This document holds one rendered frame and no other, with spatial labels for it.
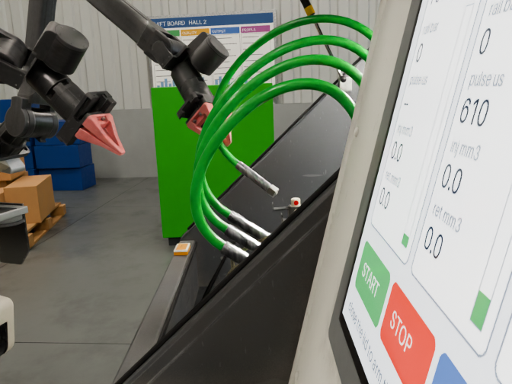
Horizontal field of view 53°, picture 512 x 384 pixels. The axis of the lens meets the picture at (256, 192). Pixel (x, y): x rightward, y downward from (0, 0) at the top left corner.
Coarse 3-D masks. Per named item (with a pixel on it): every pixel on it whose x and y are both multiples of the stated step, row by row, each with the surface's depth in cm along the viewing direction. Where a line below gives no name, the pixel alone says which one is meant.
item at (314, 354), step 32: (384, 0) 48; (384, 32) 45; (384, 64) 42; (384, 96) 40; (352, 128) 51; (352, 160) 47; (352, 192) 45; (352, 224) 42; (320, 256) 54; (320, 288) 50; (320, 320) 47; (320, 352) 45
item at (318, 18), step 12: (288, 24) 91; (300, 24) 90; (348, 24) 87; (360, 24) 86; (264, 36) 93; (276, 36) 93; (252, 48) 94; (240, 60) 96; (228, 72) 97; (216, 96) 99; (228, 156) 101
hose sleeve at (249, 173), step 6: (240, 162) 100; (240, 168) 100; (246, 168) 100; (246, 174) 100; (252, 174) 100; (258, 174) 100; (252, 180) 100; (258, 180) 99; (264, 180) 99; (258, 186) 100; (264, 186) 99
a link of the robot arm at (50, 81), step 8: (40, 64) 86; (32, 72) 86; (40, 72) 86; (48, 72) 86; (56, 72) 87; (32, 80) 86; (40, 80) 86; (48, 80) 86; (56, 80) 86; (64, 80) 87; (40, 88) 86; (48, 88) 86; (40, 96) 88
